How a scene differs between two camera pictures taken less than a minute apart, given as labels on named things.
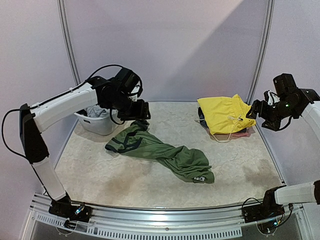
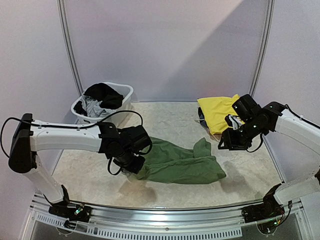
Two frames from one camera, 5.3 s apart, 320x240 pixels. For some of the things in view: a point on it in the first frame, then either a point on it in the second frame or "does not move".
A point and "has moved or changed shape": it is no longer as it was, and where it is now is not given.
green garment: (135, 139) has moved or changed shape
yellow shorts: (225, 113) does not move
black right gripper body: (255, 110) to (230, 139)
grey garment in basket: (97, 111) does not move
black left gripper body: (133, 113) to (125, 161)
